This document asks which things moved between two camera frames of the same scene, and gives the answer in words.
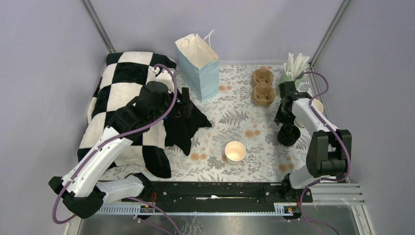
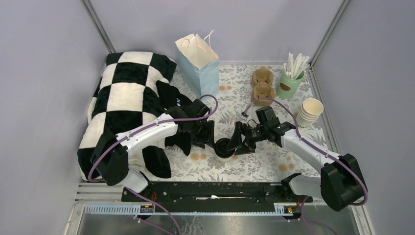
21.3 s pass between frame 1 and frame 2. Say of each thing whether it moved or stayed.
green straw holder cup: stayed
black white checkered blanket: stayed
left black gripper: moved
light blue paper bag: stayed
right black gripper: moved
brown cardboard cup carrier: stayed
